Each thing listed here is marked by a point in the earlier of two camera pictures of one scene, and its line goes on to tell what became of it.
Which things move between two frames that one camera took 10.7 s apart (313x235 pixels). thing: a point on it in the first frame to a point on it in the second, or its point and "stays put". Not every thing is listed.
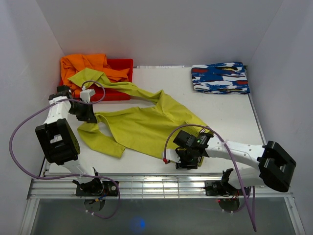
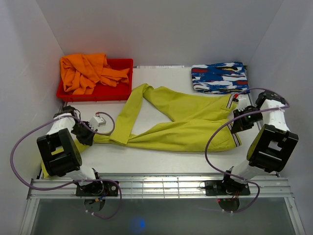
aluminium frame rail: [144, 185] stays put
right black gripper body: [186, 155] to [247, 122]
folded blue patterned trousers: [225, 78] stays put
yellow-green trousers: [154, 127] to [208, 125]
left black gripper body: [81, 110] to [82, 132]
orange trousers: [69, 64] stays put
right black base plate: [215, 188] stays put
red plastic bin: [109, 93] stays put
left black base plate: [110, 189] stays put
